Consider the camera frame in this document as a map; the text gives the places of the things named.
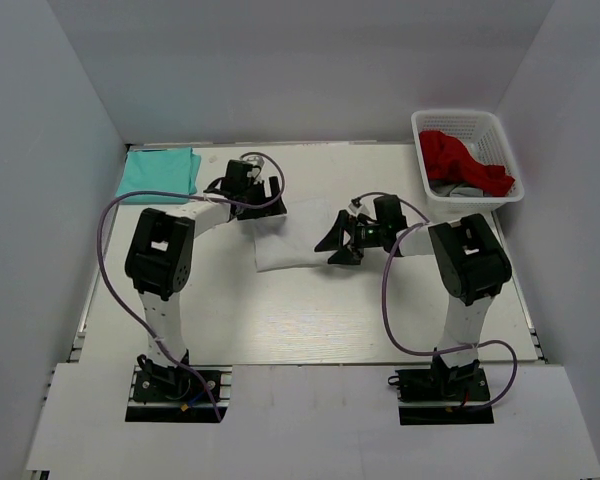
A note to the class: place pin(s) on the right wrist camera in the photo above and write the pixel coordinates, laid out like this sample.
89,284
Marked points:
357,207

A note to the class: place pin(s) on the red t-shirt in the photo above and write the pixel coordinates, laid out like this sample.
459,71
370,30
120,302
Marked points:
448,161

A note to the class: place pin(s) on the white plastic basket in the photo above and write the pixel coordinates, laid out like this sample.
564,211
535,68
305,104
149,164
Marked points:
482,134

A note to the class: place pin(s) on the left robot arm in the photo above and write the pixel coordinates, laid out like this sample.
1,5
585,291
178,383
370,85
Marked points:
159,260

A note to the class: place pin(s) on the white t-shirt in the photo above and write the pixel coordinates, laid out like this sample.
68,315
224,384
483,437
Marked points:
288,241

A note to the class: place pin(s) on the folded teal t-shirt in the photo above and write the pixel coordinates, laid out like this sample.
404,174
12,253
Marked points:
169,170

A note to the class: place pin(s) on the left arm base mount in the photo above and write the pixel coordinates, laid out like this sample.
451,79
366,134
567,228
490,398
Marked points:
183,399

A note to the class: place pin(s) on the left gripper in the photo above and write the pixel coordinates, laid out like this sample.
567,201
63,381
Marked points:
272,209

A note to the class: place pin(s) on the grey t-shirt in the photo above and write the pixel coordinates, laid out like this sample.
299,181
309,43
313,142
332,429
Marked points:
455,190

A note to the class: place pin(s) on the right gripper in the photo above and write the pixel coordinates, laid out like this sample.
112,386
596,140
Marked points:
334,241

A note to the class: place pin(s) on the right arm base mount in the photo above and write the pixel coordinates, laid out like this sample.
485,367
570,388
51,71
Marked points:
442,396

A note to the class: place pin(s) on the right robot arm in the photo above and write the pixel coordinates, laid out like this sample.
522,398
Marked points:
472,265

